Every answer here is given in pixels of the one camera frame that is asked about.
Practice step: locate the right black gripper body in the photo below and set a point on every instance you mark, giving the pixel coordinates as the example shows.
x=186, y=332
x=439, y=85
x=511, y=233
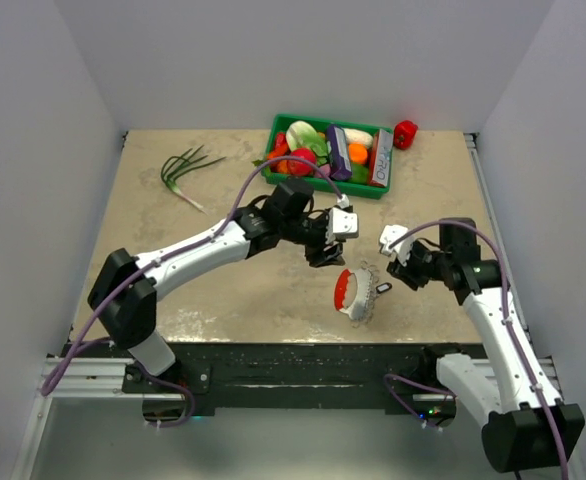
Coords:
x=424, y=264

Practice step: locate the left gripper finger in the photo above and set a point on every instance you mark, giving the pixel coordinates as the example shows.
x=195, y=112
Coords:
x=333, y=252
x=316, y=261

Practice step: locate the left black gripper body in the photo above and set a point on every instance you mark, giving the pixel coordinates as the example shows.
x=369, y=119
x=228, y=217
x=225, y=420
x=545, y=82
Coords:
x=307, y=233

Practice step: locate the black key fob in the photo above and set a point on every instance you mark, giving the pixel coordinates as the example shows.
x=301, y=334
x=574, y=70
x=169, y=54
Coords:
x=383, y=288

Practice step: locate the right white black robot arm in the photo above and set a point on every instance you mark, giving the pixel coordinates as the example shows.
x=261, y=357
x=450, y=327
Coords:
x=524, y=422

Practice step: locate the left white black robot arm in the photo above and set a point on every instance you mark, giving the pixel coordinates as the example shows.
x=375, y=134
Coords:
x=128, y=288

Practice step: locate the red apple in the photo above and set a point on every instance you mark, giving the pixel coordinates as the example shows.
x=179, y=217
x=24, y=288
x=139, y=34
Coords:
x=301, y=162

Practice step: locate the purple sweet potato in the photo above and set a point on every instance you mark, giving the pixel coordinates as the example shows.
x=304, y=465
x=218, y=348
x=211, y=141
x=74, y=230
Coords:
x=323, y=170

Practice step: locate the orange carrot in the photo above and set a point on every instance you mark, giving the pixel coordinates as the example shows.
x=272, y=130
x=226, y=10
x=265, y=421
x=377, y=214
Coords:
x=282, y=167

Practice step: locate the purple white box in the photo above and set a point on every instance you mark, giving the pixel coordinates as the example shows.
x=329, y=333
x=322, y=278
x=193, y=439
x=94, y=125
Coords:
x=339, y=160

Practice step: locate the green vegetable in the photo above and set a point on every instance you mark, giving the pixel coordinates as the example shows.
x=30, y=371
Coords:
x=359, y=174

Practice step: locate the green plastic bin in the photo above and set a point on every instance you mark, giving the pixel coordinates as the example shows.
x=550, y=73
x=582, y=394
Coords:
x=364, y=190

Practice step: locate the red chili pepper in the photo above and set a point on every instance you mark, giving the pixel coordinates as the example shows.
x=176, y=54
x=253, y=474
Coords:
x=280, y=147

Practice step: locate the orange fruit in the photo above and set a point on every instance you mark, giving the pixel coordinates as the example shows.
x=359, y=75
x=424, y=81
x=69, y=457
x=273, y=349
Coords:
x=358, y=153

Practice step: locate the white green cabbage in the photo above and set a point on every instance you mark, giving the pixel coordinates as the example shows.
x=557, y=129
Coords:
x=301, y=134

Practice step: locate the white radish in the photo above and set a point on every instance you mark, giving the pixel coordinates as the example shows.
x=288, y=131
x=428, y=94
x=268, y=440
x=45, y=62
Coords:
x=356, y=136

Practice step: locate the red grey box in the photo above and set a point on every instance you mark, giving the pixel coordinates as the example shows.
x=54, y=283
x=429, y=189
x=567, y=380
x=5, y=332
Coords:
x=380, y=159

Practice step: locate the red bell pepper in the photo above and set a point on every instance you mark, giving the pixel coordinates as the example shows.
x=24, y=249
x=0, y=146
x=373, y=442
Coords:
x=404, y=134

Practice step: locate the green spring onion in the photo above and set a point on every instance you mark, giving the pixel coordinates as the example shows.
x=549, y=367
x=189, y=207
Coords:
x=177, y=166

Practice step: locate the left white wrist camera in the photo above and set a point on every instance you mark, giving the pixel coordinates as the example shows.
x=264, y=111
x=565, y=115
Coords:
x=343, y=222

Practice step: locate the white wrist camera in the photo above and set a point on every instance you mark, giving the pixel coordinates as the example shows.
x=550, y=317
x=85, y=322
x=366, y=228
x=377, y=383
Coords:
x=394, y=241
x=343, y=222

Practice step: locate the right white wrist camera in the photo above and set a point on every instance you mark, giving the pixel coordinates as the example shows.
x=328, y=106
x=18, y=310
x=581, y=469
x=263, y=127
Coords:
x=394, y=241

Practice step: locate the black base frame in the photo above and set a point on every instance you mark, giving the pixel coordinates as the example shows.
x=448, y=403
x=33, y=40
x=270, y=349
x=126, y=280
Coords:
x=392, y=378

